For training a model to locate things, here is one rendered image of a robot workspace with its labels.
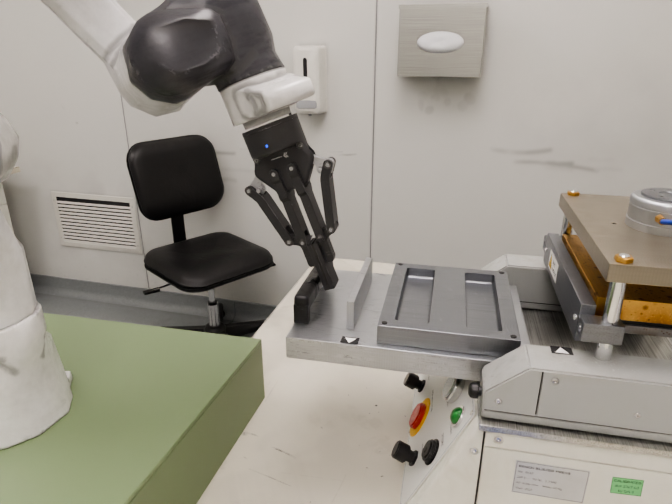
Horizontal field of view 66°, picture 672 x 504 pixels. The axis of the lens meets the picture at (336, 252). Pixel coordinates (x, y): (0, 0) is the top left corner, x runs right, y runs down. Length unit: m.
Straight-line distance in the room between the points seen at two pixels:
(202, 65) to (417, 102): 1.63
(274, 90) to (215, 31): 0.09
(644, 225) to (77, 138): 2.62
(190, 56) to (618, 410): 0.58
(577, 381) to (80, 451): 0.55
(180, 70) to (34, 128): 2.50
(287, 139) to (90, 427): 0.43
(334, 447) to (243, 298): 1.93
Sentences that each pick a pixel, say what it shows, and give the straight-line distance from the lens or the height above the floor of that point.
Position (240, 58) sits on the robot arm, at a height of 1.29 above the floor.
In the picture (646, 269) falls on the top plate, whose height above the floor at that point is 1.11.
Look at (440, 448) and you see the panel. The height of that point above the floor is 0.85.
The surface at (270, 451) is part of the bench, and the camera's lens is 0.83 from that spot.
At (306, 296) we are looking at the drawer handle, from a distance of 0.67.
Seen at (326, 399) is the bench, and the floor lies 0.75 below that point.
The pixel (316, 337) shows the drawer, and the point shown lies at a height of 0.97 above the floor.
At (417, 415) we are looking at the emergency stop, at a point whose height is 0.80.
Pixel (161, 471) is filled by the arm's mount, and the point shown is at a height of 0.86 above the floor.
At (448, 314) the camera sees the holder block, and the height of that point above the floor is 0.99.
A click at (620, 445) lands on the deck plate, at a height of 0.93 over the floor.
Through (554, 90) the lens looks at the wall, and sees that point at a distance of 2.18.
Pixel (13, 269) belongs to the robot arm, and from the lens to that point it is 0.69.
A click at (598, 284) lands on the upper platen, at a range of 0.65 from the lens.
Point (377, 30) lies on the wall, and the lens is 2.21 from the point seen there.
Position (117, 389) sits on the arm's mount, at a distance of 0.80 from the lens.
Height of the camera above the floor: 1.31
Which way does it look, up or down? 22 degrees down
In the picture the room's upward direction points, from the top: straight up
